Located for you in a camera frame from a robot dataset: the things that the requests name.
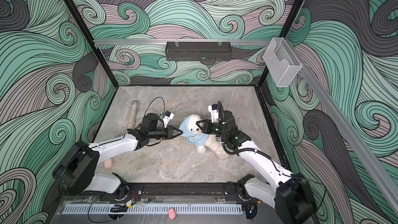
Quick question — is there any clear acrylic wall holder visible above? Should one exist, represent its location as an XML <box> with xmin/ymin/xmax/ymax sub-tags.
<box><xmin>263</xmin><ymin>37</ymin><xmax>302</xmax><ymax>88</ymax></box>

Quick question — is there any light blue teddy hoodie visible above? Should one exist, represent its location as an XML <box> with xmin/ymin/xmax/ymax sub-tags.
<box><xmin>179</xmin><ymin>115</ymin><xmax>208</xmax><ymax>147</ymax></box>

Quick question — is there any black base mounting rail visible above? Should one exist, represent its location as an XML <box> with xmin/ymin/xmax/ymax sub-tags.
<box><xmin>60</xmin><ymin>181</ymin><xmax>308</xmax><ymax>202</ymax></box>

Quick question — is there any small card on table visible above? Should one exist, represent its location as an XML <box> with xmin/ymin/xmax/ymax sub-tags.
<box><xmin>114</xmin><ymin>133</ymin><xmax>123</xmax><ymax>139</ymax></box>

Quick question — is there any clear tube with beads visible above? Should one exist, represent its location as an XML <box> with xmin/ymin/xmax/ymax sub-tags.
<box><xmin>127</xmin><ymin>101</ymin><xmax>139</xmax><ymax>129</ymax></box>

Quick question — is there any white slotted cable duct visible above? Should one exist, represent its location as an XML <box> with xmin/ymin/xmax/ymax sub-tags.
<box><xmin>61</xmin><ymin>203</ymin><xmax>243</xmax><ymax>215</ymax></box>

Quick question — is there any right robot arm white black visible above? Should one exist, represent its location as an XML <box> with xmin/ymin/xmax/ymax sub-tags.
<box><xmin>193</xmin><ymin>110</ymin><xmax>318</xmax><ymax>224</ymax></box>

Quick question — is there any small pink toy piece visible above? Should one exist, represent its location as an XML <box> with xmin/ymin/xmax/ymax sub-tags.
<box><xmin>168</xmin><ymin>208</ymin><xmax>177</xmax><ymax>220</ymax></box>

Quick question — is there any small peach pink ball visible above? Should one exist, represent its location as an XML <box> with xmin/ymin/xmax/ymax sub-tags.
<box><xmin>104</xmin><ymin>159</ymin><xmax>114</xmax><ymax>170</ymax></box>

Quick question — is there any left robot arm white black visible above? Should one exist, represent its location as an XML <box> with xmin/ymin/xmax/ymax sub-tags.
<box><xmin>52</xmin><ymin>112</ymin><xmax>183</xmax><ymax>200</ymax></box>

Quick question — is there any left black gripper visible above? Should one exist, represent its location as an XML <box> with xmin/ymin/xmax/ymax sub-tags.
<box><xmin>148</xmin><ymin>126</ymin><xmax>182</xmax><ymax>141</ymax></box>

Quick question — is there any white teddy bear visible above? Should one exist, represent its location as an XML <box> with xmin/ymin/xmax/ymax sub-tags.
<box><xmin>184</xmin><ymin>115</ymin><xmax>228</xmax><ymax>159</ymax></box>

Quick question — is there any aluminium rail right wall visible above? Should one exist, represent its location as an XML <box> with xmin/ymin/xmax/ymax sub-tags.
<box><xmin>286</xmin><ymin>40</ymin><xmax>398</xmax><ymax>213</ymax></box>

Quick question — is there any black wall-mounted tray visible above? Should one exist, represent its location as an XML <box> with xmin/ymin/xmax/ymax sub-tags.
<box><xmin>165</xmin><ymin>42</ymin><xmax>232</xmax><ymax>61</ymax></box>

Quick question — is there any aluminium rail back wall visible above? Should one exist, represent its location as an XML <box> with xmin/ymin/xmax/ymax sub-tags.
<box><xmin>93</xmin><ymin>38</ymin><xmax>271</xmax><ymax>46</ymax></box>

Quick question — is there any aluminium rail wall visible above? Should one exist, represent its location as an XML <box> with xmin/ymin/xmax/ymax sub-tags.
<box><xmin>286</xmin><ymin>40</ymin><xmax>398</xmax><ymax>213</ymax></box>
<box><xmin>93</xmin><ymin>38</ymin><xmax>271</xmax><ymax>46</ymax></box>

